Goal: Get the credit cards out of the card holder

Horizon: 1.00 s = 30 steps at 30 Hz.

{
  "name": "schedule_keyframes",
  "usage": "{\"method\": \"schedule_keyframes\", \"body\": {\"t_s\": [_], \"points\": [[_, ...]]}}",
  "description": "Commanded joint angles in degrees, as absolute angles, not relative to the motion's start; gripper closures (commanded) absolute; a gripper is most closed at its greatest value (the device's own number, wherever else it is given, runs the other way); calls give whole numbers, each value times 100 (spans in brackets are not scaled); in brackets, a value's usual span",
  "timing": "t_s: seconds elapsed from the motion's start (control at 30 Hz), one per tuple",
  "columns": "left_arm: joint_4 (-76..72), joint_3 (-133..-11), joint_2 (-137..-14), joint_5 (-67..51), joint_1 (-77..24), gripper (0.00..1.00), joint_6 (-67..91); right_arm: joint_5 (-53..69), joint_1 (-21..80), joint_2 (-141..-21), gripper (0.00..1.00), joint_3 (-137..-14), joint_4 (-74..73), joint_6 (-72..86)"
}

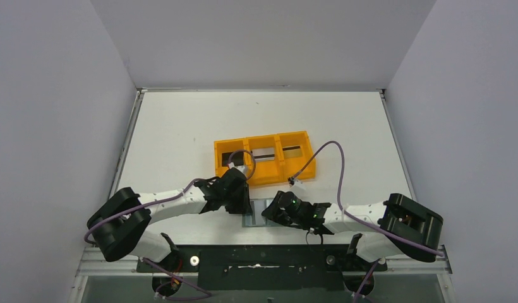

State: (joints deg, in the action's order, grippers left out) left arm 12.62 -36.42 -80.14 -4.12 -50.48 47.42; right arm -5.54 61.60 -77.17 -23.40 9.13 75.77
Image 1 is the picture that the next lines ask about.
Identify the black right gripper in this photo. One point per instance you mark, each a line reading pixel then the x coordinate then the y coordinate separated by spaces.
pixel 274 207

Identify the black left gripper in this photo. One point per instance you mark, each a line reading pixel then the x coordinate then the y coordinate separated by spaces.
pixel 240 198

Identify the green card holder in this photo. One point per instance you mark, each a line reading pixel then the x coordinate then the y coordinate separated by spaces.
pixel 247 217

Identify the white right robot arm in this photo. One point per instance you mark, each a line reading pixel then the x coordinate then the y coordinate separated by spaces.
pixel 396 226

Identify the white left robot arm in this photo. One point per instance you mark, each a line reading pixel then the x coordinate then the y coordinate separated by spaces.
pixel 119 226

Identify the silver card middle bin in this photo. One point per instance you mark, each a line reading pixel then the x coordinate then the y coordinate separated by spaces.
pixel 263 154

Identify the gold card end bin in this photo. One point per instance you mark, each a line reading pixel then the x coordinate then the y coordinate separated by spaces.
pixel 292 151

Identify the yellow three-compartment bin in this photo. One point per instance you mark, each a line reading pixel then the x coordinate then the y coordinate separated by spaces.
pixel 275 157

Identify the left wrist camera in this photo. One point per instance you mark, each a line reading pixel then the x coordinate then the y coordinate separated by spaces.
pixel 242 168

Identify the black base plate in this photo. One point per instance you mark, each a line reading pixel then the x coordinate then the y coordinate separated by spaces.
pixel 331 267

